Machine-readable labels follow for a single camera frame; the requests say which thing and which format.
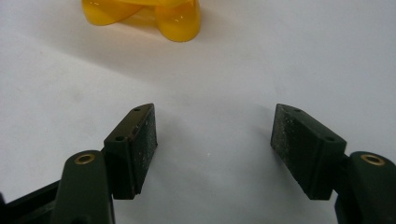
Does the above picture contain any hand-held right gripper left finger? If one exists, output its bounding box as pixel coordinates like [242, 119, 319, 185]
[49, 103, 159, 224]

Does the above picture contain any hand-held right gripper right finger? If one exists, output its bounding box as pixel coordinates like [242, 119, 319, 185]
[270, 103, 396, 224]

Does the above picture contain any yellow plastic toy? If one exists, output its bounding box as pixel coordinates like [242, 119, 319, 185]
[81, 0, 202, 43]

